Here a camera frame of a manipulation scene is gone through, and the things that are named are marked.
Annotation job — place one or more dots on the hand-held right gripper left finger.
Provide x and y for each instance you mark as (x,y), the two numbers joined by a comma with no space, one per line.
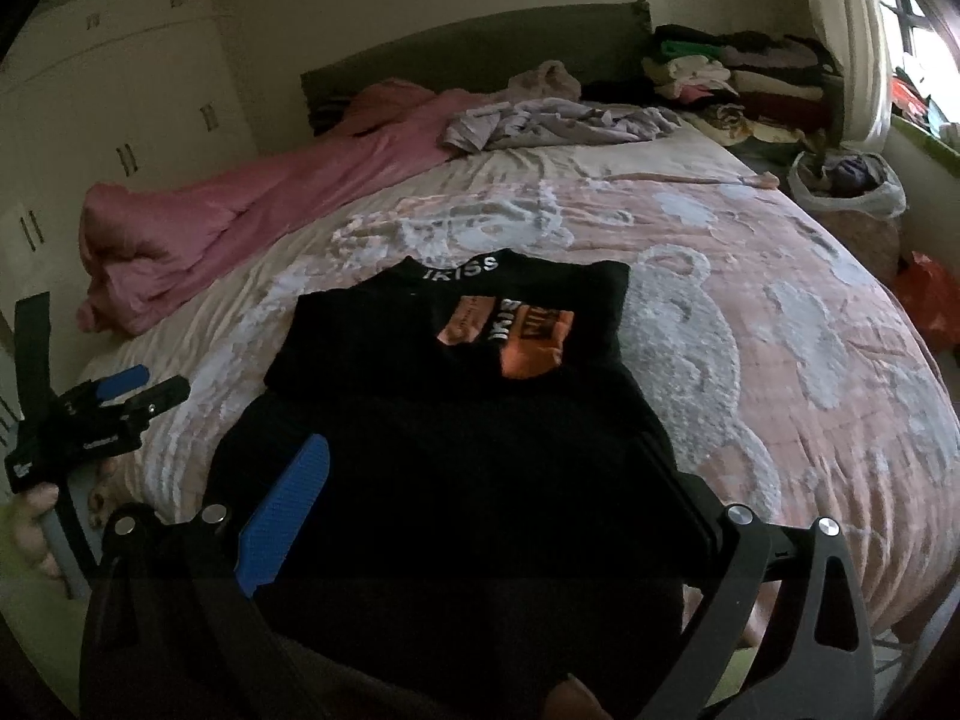
(285,510)

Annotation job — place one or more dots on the cream wardrobe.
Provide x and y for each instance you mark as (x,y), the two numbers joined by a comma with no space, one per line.
(112,90)

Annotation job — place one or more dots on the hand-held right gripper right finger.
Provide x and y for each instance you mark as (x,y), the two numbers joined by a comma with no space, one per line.
(750,555)

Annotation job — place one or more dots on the orange plastic bag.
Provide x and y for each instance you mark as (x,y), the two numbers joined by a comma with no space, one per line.
(930,300)

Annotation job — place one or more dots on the black long-sleeved shirt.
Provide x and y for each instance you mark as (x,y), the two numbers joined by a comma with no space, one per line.
(450,450)

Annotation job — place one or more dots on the colourful clutter heap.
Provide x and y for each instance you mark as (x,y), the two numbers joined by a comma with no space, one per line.
(926,109)

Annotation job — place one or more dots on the window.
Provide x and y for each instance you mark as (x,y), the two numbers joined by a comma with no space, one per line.
(926,37)

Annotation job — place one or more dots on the cream curtain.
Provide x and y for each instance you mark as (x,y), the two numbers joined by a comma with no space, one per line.
(847,30)

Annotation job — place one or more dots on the crumpled lilac cloth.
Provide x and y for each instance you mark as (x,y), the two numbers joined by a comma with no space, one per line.
(540,124)

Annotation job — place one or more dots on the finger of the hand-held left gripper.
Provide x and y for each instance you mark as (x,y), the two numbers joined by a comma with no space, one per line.
(161,397)
(124,381)

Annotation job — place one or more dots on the olive green headboard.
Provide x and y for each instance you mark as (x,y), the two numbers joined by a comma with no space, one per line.
(465,45)

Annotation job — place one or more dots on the crumpled beige cloth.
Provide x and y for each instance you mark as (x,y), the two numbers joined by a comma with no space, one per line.
(547,79)

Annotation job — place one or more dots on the person's left hand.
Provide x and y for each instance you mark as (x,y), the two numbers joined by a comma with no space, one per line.
(34,529)

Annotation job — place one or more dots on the pile of folded clothes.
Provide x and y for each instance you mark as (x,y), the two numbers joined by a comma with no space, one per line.
(750,75)

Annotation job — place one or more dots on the white plastic bag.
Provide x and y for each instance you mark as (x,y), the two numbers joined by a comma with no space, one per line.
(877,199)

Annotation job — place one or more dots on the bed with patterned cover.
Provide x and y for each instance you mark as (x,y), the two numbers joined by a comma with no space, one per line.
(750,315)

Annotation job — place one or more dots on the pink duvet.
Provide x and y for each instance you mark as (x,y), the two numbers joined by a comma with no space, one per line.
(262,202)

